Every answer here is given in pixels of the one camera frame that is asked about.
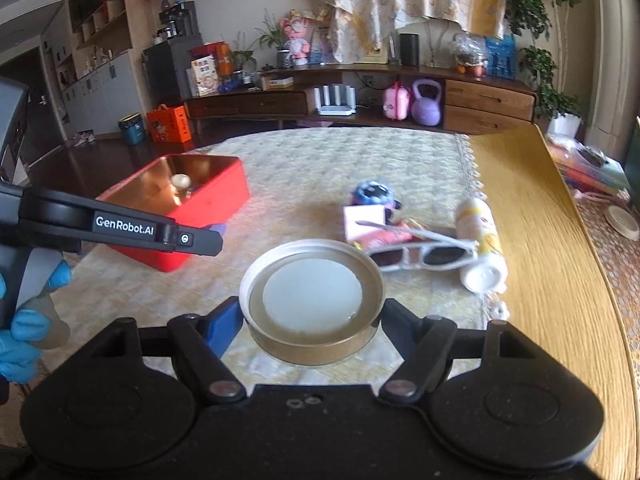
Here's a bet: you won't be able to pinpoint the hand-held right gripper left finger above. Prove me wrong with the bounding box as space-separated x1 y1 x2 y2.
75 296 247 407

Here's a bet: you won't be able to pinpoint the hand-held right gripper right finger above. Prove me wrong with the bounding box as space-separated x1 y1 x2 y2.
372 299 547 406

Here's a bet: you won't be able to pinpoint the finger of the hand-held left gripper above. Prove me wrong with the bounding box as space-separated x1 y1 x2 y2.
75 199 224 257

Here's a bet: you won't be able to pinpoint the white sunglasses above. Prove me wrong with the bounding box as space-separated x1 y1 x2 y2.
367 230 480 273

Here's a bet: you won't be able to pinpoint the round tin can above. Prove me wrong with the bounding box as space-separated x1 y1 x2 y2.
239 240 387 367

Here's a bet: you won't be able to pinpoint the pink white small box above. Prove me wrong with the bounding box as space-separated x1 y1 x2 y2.
343 204 387 243

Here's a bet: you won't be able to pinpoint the red tin box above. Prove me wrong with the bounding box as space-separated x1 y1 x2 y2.
95 154 251 274

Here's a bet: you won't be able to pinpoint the yellow white bottle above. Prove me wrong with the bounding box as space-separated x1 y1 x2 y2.
454 196 509 295

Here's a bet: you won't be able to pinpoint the person's left hand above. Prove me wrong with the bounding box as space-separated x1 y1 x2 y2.
0 259 72 382

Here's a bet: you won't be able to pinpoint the small white ball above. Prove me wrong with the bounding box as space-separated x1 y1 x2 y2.
170 173 193 206

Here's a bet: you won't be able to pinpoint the teal bucket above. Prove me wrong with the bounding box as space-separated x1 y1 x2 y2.
118 112 147 146

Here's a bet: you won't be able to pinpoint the orange gift box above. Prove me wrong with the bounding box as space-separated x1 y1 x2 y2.
146 105 193 144

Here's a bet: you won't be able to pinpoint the purple blue toy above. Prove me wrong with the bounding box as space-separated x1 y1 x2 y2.
350 179 404 223

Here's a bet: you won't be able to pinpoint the black mini fridge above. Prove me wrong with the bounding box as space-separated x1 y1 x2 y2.
141 35 205 108

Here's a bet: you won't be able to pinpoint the white orange snack box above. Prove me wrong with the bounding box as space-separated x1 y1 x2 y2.
190 56 219 97

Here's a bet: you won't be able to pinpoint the orange red box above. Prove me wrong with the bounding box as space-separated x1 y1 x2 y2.
190 42 235 78

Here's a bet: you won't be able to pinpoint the black coffee machine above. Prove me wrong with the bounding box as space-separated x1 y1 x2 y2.
159 1 197 41

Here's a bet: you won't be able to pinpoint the small potted plant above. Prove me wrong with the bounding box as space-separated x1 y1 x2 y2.
234 32 258 73

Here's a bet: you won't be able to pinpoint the purple kettlebell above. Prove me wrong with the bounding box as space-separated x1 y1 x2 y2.
411 78 443 126

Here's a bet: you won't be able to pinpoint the pink toy suitcase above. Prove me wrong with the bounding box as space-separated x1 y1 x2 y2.
382 80 412 122

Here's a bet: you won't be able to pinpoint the white router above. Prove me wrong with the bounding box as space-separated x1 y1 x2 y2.
314 85 357 116

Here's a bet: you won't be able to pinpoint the potted plant striped pot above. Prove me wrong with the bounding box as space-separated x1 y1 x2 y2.
252 10 296 70

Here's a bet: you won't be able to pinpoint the stack of books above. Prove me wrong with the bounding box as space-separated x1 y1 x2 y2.
545 132 633 198

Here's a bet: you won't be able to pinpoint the wooden TV cabinet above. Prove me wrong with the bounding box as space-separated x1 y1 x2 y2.
182 63 538 136

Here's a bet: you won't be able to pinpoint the white dish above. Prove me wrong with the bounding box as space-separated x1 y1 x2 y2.
603 204 640 241

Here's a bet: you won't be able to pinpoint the pink doll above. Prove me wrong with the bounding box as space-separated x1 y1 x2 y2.
280 14 312 66

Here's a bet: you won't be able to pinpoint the illustrated picture card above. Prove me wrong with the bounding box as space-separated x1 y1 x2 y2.
314 25 334 64

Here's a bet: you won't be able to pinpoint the black speaker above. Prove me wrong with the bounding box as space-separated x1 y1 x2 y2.
399 33 420 67

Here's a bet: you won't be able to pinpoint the clear plastic bag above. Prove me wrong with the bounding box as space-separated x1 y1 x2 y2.
449 34 488 77

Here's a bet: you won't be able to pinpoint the blue printed bag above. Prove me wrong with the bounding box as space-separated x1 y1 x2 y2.
484 35 517 80

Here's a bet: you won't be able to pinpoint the tall green houseplant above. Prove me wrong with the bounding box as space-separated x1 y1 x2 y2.
505 0 591 136

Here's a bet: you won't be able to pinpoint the wooden wall shelf unit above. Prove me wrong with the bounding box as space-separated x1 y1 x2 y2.
42 0 133 138

